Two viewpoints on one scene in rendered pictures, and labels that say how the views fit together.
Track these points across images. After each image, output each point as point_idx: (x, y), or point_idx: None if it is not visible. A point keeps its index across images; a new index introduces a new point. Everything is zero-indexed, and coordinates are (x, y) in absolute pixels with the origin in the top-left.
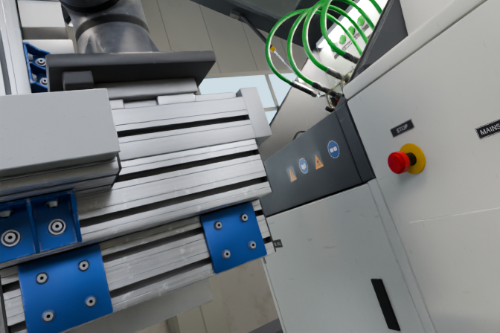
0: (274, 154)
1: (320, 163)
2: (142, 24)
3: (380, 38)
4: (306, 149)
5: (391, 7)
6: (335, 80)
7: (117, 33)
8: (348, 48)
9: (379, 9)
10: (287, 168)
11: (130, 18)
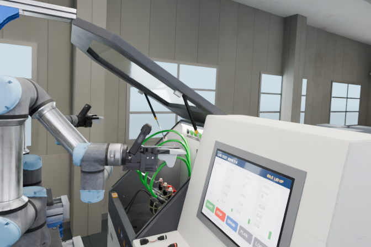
0: (117, 211)
1: (124, 245)
2: (40, 226)
3: (166, 211)
4: (123, 233)
5: (181, 193)
6: (160, 184)
7: (25, 240)
8: (192, 139)
9: (188, 170)
10: (118, 224)
11: (34, 229)
